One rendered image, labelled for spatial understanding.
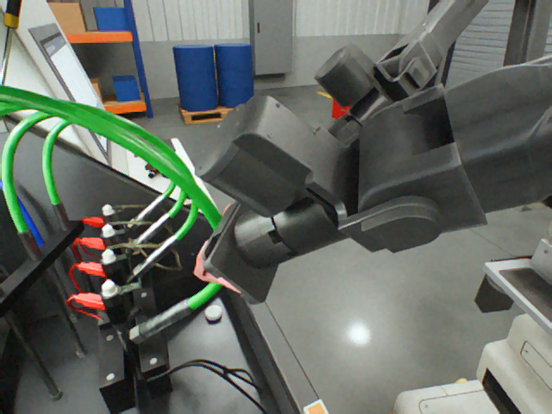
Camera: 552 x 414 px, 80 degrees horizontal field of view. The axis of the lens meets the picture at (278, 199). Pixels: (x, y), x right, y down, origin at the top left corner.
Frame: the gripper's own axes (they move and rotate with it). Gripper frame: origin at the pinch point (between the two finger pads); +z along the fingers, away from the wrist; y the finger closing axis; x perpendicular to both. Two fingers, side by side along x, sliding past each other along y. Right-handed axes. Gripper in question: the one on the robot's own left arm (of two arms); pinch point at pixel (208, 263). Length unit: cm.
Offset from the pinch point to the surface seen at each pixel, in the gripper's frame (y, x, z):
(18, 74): -24, -40, 29
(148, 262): -6.7, -1.3, 24.1
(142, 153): -0.4, -12.8, -7.4
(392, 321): -78, 133, 69
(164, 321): 5.3, 1.3, 7.6
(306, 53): -693, 56, 273
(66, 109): 0.3, -19.3, -6.4
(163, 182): -48, -6, 62
